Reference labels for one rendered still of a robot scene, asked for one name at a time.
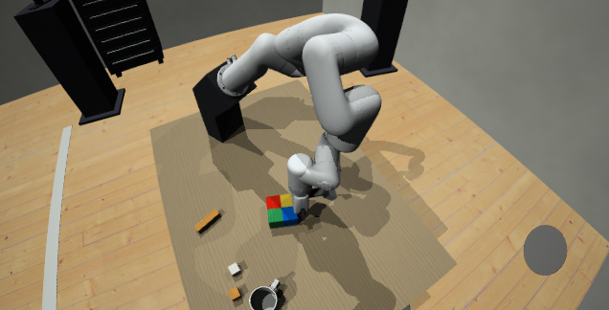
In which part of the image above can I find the yellow cube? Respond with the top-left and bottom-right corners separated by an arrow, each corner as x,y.
280,193 -> 293,208

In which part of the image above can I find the green cube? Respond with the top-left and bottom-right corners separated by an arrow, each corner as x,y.
267,208 -> 284,229

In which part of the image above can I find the red cube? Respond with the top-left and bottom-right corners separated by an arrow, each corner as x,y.
266,195 -> 282,210

